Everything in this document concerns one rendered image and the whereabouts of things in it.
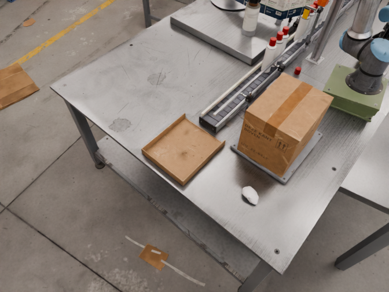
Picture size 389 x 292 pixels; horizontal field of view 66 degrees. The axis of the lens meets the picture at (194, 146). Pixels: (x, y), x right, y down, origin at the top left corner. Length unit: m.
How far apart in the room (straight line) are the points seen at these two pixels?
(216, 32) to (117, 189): 1.30
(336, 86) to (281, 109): 0.59
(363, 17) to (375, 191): 0.80
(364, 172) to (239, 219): 0.64
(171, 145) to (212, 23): 0.99
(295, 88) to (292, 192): 0.44
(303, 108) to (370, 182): 0.49
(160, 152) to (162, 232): 0.84
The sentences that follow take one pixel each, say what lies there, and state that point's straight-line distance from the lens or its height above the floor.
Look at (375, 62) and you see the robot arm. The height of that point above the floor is 1.08.
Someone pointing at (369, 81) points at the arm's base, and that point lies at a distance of 1.78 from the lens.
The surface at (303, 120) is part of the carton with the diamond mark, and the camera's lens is 1.23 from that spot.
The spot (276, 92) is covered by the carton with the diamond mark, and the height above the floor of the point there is 1.12.
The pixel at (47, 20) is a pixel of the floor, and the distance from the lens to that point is 4.14.
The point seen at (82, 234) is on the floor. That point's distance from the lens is 2.22.
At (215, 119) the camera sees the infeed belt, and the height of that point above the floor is 0.88.
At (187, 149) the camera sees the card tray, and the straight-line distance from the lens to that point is 1.41.
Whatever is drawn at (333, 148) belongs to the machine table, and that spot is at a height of 0.83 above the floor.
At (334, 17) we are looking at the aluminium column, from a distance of 1.87.
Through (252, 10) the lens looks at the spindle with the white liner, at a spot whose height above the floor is 1.05.
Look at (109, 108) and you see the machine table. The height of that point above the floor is 0.83.
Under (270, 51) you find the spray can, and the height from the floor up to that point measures 1.02.
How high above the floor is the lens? 1.99
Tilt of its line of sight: 54 degrees down
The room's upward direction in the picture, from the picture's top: 2 degrees clockwise
